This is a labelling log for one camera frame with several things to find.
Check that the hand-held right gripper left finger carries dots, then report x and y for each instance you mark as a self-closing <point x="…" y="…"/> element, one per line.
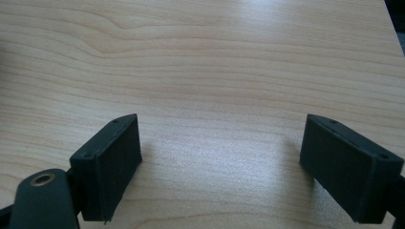
<point x="105" y="165"/>

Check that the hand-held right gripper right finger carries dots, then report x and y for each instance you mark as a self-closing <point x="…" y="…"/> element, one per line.
<point x="347" y="168"/>

